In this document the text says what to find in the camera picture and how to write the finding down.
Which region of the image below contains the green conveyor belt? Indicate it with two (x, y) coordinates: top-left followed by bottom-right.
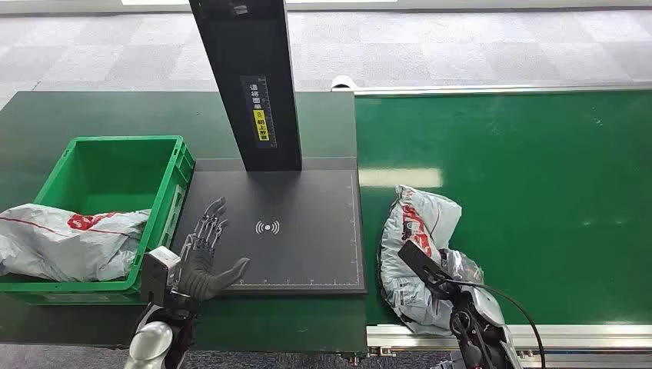
(354, 91), (652, 327)

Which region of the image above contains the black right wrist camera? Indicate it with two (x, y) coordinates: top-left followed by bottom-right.
(397, 240), (454, 298)

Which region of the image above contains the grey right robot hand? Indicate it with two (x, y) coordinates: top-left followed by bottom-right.
(438, 248), (485, 288)

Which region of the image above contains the grey poly package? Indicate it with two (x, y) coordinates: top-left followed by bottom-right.
(0, 203), (152, 284)
(378, 184), (485, 337)

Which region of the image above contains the black yellow label sticker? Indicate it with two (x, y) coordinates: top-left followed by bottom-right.
(240, 75), (278, 150)

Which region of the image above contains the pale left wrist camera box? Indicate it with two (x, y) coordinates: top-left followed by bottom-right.
(140, 246), (183, 307)

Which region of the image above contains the aluminium conveyor frame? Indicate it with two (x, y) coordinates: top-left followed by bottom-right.
(354, 82), (652, 369)

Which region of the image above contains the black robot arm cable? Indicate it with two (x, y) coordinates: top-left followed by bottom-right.
(437, 277), (547, 369)

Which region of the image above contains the green plastic crate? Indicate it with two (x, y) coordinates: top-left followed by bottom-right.
(0, 135), (196, 307)

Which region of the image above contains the white conveyor end cap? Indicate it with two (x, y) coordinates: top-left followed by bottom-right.
(331, 75), (361, 93)

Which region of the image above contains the grey poly package, flat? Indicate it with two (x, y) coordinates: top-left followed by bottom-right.
(0, 203), (152, 284)

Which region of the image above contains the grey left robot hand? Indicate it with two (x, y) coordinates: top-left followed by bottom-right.
(175, 197), (251, 302)

